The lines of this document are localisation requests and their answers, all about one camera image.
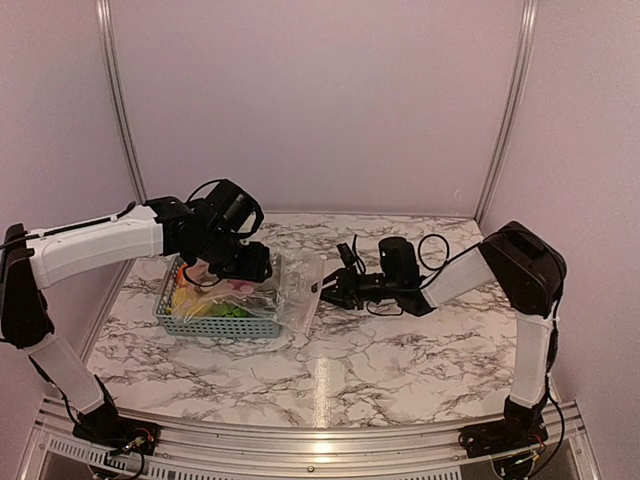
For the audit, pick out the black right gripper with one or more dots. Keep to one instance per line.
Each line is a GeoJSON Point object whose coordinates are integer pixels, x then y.
{"type": "Point", "coordinates": [348, 296]}

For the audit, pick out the yellow toy bananas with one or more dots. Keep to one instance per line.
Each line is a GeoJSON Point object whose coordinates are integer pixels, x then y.
{"type": "Point", "coordinates": [199, 309]}

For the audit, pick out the yellow toy lemon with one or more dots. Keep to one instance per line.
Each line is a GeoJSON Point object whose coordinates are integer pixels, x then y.
{"type": "Point", "coordinates": [182, 298]}

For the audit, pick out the clear zip top bag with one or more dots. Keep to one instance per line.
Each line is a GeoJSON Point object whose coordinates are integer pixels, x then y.
{"type": "Point", "coordinates": [289, 297]}

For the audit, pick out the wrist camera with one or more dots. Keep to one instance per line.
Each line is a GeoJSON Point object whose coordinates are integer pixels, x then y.
{"type": "Point", "coordinates": [231, 210]}
{"type": "Point", "coordinates": [398, 263]}

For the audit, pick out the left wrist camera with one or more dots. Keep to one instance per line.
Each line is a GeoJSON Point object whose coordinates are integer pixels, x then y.
{"type": "Point", "coordinates": [231, 210]}

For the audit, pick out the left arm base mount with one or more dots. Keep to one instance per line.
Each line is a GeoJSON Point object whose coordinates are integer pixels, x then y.
{"type": "Point", "coordinates": [123, 435]}

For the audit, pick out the aluminium front rail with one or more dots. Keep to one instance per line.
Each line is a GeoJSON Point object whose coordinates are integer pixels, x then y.
{"type": "Point", "coordinates": [192, 449]}

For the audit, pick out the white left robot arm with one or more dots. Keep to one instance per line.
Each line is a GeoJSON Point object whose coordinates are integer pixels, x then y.
{"type": "Point", "coordinates": [37, 260]}

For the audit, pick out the aluminium frame post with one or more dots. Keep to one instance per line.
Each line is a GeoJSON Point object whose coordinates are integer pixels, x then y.
{"type": "Point", "coordinates": [515, 91]}
{"type": "Point", "coordinates": [116, 92]}

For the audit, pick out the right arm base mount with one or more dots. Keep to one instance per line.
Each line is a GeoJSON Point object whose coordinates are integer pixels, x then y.
{"type": "Point", "coordinates": [497, 437]}

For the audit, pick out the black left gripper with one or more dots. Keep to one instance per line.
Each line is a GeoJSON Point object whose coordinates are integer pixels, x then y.
{"type": "Point", "coordinates": [254, 268]}

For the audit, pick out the grey plastic basket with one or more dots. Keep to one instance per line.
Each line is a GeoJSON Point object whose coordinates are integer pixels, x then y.
{"type": "Point", "coordinates": [209, 327]}

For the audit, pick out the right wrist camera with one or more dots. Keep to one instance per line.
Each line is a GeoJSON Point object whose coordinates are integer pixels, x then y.
{"type": "Point", "coordinates": [398, 263]}

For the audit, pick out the right aluminium frame post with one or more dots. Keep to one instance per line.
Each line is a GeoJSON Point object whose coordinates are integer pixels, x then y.
{"type": "Point", "coordinates": [515, 91]}

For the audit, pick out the left aluminium frame post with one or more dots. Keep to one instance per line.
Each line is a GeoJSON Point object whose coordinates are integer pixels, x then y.
{"type": "Point", "coordinates": [116, 92]}

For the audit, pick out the red toy strawberry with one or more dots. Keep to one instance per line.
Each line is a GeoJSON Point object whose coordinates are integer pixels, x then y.
{"type": "Point", "coordinates": [241, 287]}

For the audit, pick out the orange toy fruit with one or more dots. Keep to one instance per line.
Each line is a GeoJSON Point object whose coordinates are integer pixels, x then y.
{"type": "Point", "coordinates": [180, 278]}

